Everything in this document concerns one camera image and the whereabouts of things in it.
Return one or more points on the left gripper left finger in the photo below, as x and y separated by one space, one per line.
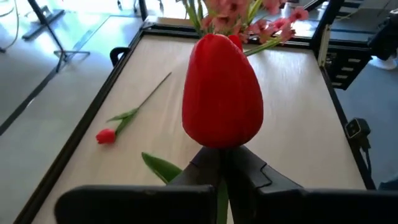
140 205

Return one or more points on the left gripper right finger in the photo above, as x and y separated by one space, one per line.
311 208

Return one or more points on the red tulip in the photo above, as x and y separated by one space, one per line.
105 137
222 93

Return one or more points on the grey computer desk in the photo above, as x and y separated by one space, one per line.
357 25

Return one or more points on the black flat stand base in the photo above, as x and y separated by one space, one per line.
54 16

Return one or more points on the small black table camera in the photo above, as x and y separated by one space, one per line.
357 129

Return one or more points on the black diagonal frame strut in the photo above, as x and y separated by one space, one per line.
342 62

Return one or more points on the black frame upright post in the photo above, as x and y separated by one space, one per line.
143 9
325 18

